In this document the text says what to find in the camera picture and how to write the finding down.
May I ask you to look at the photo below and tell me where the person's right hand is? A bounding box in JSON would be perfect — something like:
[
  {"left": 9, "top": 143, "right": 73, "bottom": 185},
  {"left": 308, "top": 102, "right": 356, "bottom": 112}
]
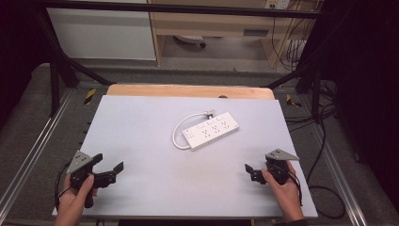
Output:
[{"left": 262, "top": 161, "right": 305, "bottom": 223}]

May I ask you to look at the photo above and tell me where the white cabinet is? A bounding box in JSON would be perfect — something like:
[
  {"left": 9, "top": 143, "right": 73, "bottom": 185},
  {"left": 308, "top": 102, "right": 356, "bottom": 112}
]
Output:
[{"left": 46, "top": 7, "right": 157, "bottom": 61}]

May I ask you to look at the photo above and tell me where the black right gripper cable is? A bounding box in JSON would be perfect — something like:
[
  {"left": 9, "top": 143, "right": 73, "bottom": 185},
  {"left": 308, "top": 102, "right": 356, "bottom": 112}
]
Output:
[{"left": 275, "top": 165, "right": 304, "bottom": 207}]

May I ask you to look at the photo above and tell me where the person's left hand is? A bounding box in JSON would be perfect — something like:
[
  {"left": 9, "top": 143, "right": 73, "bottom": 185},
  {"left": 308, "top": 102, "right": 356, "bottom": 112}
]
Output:
[{"left": 55, "top": 173, "right": 99, "bottom": 226}]

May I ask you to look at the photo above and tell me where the white chair base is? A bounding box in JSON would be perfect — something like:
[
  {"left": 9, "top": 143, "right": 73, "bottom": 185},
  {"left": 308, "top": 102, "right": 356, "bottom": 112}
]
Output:
[{"left": 173, "top": 34, "right": 208, "bottom": 49}]

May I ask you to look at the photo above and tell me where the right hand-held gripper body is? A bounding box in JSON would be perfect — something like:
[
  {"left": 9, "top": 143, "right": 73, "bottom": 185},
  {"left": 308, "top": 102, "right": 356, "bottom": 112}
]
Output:
[{"left": 250, "top": 148, "right": 300, "bottom": 186}]

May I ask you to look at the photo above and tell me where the yellow black hazard tape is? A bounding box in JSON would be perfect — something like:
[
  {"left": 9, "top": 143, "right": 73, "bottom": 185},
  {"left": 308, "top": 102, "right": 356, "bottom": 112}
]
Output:
[
  {"left": 83, "top": 88, "right": 97, "bottom": 105},
  {"left": 285, "top": 93, "right": 303, "bottom": 108}
]

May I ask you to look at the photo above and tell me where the black metal frame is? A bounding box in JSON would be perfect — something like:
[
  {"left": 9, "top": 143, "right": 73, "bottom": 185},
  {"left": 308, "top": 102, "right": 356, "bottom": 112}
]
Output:
[{"left": 32, "top": 0, "right": 325, "bottom": 124}]

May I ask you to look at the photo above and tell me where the aluminium rail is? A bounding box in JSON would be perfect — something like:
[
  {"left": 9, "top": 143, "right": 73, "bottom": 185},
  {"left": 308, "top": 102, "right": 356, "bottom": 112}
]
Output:
[
  {"left": 309, "top": 121, "right": 369, "bottom": 226},
  {"left": 0, "top": 89, "right": 77, "bottom": 215}
]

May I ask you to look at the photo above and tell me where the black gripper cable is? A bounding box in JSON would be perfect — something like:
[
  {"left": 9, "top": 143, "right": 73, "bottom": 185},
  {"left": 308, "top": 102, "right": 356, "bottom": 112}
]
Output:
[
  {"left": 275, "top": 165, "right": 304, "bottom": 207},
  {"left": 54, "top": 160, "right": 73, "bottom": 212}
]

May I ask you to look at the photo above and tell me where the white power strip cable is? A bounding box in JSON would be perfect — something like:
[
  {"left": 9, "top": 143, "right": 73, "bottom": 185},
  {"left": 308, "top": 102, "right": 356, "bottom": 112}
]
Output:
[{"left": 171, "top": 112, "right": 209, "bottom": 151}]

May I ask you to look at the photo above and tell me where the black floor cable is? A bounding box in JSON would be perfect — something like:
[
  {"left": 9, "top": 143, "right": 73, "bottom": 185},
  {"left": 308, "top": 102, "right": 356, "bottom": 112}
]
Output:
[{"left": 283, "top": 103, "right": 347, "bottom": 220}]

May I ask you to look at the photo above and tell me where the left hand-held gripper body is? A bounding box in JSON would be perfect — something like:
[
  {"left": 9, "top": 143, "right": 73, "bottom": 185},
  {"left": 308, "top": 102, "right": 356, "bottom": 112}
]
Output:
[{"left": 66, "top": 150, "right": 118, "bottom": 209}]

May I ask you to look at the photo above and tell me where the dark curtain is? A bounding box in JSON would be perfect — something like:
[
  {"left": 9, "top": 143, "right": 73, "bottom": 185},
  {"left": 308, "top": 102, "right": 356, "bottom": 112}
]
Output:
[
  {"left": 313, "top": 0, "right": 399, "bottom": 206},
  {"left": 0, "top": 0, "right": 59, "bottom": 130}
]

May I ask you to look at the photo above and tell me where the light wooden desk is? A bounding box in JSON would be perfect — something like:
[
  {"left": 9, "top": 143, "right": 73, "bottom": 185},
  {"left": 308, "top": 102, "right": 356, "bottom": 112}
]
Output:
[{"left": 146, "top": 0, "right": 316, "bottom": 69}]

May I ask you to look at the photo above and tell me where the wooden table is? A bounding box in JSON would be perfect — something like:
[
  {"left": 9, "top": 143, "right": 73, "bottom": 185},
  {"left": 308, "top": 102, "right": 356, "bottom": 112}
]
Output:
[{"left": 105, "top": 83, "right": 276, "bottom": 101}]

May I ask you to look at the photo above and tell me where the white wall socket strip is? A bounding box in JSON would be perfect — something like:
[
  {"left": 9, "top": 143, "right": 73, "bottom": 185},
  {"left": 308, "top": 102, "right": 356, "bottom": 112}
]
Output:
[{"left": 263, "top": 0, "right": 292, "bottom": 10}]

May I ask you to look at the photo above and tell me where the bundle of black cables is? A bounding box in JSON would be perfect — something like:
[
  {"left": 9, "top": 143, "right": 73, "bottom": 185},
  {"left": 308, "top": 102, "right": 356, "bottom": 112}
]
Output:
[{"left": 270, "top": 12, "right": 316, "bottom": 73}]

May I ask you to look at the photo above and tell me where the white power strip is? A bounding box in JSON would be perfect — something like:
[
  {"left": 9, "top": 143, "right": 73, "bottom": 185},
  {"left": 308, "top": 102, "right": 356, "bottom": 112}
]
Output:
[{"left": 182, "top": 111, "right": 241, "bottom": 152}]

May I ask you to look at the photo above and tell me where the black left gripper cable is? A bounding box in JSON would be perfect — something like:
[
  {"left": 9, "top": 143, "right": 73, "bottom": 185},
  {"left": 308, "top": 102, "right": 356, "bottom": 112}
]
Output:
[{"left": 54, "top": 160, "right": 73, "bottom": 212}]

